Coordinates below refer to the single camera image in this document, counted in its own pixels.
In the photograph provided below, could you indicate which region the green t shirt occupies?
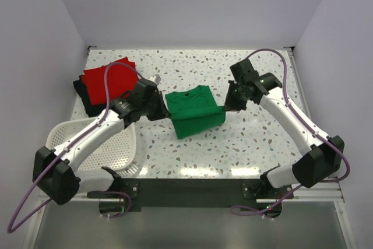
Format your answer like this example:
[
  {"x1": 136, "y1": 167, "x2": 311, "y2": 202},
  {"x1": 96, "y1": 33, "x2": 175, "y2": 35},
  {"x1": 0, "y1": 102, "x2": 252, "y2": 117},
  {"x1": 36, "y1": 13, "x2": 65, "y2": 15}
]
[{"x1": 166, "y1": 85, "x2": 226, "y2": 139}]

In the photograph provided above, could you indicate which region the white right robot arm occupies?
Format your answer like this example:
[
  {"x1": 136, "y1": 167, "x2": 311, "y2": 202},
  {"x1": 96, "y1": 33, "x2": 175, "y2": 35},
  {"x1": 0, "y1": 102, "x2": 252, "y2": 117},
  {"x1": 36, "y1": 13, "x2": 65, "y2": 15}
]
[{"x1": 224, "y1": 59, "x2": 344, "y2": 198}]

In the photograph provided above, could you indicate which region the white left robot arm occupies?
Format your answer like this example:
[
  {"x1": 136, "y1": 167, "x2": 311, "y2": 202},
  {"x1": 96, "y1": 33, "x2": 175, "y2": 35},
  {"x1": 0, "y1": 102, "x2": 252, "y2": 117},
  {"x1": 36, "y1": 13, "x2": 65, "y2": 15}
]
[{"x1": 32, "y1": 74, "x2": 170, "y2": 205}]

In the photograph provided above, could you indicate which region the folded red t shirt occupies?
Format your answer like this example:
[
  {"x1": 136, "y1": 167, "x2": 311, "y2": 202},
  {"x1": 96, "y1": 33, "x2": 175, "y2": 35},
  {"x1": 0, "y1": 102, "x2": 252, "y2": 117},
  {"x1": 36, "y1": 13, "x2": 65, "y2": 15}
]
[{"x1": 81, "y1": 57, "x2": 138, "y2": 106}]

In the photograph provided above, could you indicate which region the folded black t shirt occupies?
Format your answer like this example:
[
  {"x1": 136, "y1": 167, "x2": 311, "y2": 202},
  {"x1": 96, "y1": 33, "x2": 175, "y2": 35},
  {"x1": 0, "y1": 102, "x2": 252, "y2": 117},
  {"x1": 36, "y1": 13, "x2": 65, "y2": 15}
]
[{"x1": 73, "y1": 75, "x2": 106, "y2": 117}]

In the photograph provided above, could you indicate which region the white plastic basket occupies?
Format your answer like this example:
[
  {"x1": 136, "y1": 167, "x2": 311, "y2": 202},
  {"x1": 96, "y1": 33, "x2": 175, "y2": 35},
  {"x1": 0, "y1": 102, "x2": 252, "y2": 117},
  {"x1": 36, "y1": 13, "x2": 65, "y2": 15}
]
[{"x1": 46, "y1": 118, "x2": 136, "y2": 174}]

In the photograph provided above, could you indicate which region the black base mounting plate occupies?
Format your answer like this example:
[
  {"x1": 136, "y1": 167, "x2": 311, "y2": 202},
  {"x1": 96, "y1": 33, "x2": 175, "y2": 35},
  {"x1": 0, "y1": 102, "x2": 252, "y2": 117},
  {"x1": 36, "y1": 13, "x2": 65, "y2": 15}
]
[{"x1": 87, "y1": 178, "x2": 295, "y2": 218}]

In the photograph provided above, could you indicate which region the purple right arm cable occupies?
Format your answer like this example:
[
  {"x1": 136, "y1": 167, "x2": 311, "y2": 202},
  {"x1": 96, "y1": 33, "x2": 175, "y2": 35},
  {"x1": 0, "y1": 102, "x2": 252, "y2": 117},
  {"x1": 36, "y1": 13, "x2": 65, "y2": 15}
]
[{"x1": 230, "y1": 48, "x2": 351, "y2": 218}]

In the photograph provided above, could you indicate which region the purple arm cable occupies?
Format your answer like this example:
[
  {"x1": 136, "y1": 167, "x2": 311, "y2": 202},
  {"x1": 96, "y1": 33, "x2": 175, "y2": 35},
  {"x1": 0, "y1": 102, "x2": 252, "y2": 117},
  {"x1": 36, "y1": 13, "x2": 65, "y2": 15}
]
[
  {"x1": 6, "y1": 61, "x2": 145, "y2": 234},
  {"x1": 230, "y1": 48, "x2": 351, "y2": 218}
]

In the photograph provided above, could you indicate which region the aluminium front rail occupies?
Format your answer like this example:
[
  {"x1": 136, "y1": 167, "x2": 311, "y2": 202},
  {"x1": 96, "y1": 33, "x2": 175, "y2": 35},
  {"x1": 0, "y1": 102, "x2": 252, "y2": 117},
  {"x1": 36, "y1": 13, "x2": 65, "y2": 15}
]
[{"x1": 36, "y1": 155, "x2": 346, "y2": 203}]

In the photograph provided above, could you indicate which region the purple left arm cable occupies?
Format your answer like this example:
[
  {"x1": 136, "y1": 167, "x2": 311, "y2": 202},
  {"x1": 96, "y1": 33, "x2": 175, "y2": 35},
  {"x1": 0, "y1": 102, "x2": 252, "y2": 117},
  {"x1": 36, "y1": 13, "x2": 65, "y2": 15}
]
[{"x1": 6, "y1": 61, "x2": 145, "y2": 234}]

